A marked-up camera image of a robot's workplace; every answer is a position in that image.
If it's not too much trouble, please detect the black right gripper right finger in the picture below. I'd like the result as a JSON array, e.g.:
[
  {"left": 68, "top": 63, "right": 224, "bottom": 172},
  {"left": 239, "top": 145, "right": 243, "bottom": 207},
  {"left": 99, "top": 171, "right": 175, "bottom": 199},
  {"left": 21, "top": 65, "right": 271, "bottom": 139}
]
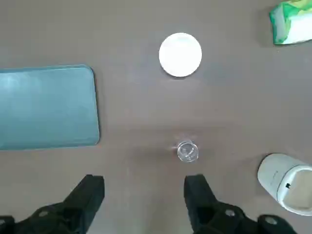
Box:
[{"left": 183, "top": 174, "right": 299, "bottom": 234}]

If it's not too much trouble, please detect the clear glass measuring cup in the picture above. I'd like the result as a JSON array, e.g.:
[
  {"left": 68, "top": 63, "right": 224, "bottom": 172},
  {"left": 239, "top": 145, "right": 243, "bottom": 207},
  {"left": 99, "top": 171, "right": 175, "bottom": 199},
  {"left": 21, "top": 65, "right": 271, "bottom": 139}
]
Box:
[{"left": 177, "top": 140, "right": 199, "bottom": 164}]

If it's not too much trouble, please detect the white round bowl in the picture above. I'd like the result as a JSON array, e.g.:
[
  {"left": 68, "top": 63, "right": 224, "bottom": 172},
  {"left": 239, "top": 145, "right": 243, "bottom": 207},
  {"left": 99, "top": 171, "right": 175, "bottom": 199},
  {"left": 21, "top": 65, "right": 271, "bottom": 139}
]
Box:
[{"left": 158, "top": 32, "right": 203, "bottom": 78}]

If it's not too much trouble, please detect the green tissue pack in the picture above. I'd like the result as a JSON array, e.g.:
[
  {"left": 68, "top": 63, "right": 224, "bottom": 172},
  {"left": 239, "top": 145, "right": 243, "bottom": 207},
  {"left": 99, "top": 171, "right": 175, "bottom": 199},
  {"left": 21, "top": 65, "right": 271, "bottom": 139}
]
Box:
[{"left": 269, "top": 0, "right": 312, "bottom": 46}]

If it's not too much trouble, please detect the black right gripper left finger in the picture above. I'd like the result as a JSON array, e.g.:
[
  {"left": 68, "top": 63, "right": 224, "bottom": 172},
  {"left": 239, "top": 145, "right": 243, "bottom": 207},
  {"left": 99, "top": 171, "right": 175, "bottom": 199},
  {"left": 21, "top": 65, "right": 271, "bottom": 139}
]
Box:
[{"left": 0, "top": 174, "right": 105, "bottom": 234}]

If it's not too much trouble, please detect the grey rectangular tray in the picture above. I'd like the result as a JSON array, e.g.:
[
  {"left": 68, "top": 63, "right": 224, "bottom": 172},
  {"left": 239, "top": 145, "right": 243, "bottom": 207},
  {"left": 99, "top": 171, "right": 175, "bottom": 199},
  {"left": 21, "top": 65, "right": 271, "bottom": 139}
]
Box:
[{"left": 0, "top": 64, "right": 100, "bottom": 151}]

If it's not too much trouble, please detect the cream mini bin with lid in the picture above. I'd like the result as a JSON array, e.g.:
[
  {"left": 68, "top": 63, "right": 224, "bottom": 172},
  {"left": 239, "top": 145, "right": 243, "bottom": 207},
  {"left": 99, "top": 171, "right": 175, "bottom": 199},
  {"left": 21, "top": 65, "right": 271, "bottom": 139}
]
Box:
[{"left": 257, "top": 153, "right": 312, "bottom": 216}]

